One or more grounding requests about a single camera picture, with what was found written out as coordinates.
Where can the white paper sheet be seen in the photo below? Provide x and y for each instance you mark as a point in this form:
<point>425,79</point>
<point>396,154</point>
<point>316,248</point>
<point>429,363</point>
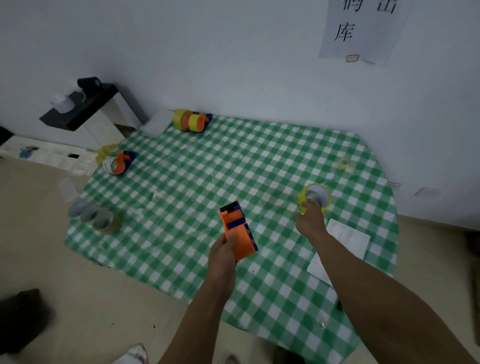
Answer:
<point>352,238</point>

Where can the white cloth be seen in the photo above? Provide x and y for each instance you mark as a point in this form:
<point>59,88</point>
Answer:
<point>131,356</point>

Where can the white wall outlet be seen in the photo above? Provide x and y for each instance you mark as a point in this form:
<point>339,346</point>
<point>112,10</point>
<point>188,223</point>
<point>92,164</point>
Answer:
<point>427,191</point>

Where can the white foam pad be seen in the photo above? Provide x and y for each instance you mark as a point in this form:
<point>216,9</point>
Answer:
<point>157,122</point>

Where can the person's right hand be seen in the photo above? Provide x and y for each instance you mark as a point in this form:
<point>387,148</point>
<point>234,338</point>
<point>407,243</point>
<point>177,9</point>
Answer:
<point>311,225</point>

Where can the blue object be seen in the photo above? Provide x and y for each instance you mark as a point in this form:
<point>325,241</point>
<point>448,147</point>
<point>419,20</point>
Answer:
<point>27,152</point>

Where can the white printed tape roll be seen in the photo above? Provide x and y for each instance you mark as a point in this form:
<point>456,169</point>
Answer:
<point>108,165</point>

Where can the short yellow tape roll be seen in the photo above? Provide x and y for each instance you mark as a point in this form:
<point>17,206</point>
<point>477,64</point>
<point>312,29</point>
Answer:
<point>194,123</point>

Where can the green checkered tablecloth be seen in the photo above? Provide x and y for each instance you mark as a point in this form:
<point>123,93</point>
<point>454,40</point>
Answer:
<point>225,168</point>

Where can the white paper wall sign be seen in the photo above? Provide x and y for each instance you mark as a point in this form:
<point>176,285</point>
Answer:
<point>375,41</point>

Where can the black chair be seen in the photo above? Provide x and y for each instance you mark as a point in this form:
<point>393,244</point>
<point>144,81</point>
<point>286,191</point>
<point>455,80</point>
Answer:
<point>4,135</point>

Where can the white cabinet with black top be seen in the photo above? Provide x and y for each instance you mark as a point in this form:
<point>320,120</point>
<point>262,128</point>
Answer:
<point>86,108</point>

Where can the brown tape roll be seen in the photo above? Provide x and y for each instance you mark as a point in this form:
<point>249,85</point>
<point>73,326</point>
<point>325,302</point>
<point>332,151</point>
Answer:
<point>114,227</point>

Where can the person's right forearm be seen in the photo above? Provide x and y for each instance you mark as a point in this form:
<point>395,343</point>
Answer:
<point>386,307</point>

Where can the person's left grey shoe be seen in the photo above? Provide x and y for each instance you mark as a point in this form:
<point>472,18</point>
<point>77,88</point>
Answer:
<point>231,360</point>

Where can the person's left forearm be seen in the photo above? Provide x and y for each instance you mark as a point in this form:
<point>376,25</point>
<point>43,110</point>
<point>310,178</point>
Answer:
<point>195,330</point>

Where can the beige tape roll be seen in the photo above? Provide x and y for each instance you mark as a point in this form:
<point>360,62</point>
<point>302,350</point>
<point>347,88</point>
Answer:
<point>88,214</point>

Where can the person's left hand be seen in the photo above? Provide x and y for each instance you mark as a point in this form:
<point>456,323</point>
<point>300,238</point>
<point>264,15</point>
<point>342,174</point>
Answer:
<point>221,266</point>

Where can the row of white boxes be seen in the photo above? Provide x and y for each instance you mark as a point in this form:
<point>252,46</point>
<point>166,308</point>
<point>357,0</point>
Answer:
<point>48,155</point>

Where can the tall yellow tape roll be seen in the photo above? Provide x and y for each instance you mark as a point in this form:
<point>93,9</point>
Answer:
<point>303,193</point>

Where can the yellow plastic bag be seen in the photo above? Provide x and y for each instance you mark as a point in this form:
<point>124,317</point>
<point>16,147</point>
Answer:
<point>106,153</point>

